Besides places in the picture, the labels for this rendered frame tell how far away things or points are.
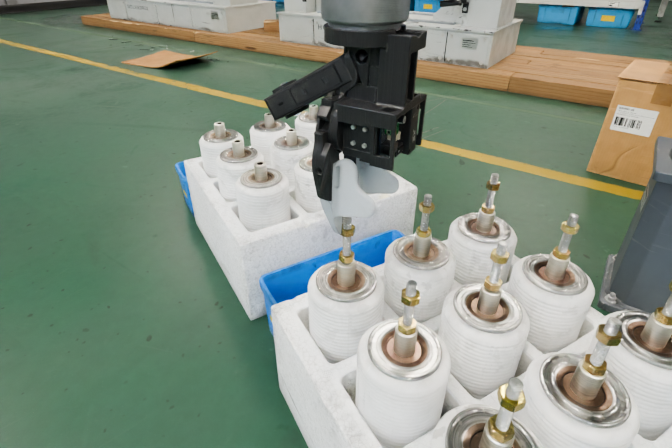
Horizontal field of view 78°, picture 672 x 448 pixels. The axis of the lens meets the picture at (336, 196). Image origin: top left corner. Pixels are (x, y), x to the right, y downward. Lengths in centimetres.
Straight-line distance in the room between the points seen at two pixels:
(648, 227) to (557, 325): 37
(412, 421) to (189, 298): 57
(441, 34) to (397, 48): 211
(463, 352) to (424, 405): 9
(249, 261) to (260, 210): 9
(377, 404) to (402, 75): 32
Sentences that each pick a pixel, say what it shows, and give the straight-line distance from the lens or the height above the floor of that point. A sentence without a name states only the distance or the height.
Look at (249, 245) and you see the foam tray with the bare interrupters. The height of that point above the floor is 17.
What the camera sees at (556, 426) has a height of 24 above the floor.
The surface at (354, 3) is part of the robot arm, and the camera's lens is 35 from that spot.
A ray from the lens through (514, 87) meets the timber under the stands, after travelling 232.
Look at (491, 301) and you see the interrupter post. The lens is 50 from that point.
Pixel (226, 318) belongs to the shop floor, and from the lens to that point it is 86.
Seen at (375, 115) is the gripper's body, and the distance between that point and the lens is 36.
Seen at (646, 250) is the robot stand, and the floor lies 15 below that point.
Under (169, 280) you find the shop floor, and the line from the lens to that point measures 97.
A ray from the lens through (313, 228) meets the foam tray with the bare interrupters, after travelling 77.
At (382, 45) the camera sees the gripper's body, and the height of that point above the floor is 54.
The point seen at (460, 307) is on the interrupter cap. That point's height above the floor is 25.
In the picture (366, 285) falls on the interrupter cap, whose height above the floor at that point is 25.
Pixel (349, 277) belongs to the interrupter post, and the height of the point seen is 27.
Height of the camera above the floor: 60
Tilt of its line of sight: 30 degrees down
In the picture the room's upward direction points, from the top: straight up
